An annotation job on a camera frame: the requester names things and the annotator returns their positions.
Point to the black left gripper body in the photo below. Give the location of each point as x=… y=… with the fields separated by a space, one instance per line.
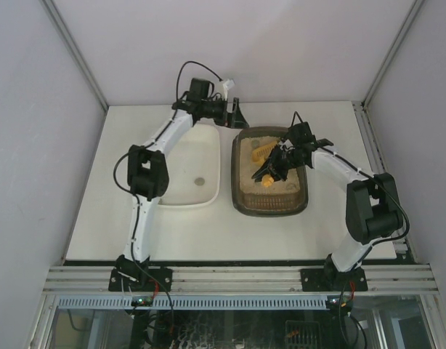
x=229 y=112

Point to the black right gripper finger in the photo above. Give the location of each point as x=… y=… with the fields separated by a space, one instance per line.
x=279 y=174
x=270 y=168

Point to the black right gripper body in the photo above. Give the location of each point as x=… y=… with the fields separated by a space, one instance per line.
x=281 y=160

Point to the yellow plastic litter scoop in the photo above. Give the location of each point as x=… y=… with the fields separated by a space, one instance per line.
x=259 y=155

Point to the dark translucent litter box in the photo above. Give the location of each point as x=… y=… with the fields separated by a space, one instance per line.
x=252 y=198

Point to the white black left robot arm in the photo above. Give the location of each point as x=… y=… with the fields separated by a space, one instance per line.
x=147 y=175

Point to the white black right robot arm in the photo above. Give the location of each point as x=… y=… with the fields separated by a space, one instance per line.
x=373 y=209

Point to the white plastic waste bin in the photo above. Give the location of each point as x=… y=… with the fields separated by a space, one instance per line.
x=197 y=154

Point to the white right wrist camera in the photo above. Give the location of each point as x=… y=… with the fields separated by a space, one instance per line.
x=285 y=145

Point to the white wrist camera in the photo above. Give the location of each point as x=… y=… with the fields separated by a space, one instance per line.
x=224 y=86
x=285 y=145

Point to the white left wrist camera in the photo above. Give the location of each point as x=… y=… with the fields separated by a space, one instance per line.
x=224 y=86

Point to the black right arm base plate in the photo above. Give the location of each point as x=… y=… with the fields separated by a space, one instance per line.
x=317 y=280

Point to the aluminium front rail frame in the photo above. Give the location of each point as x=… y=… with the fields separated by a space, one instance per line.
x=381 y=280

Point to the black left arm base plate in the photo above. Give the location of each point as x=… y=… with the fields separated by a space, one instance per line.
x=137 y=281

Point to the grey slotted cable duct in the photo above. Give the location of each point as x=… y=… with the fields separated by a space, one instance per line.
x=201 y=302

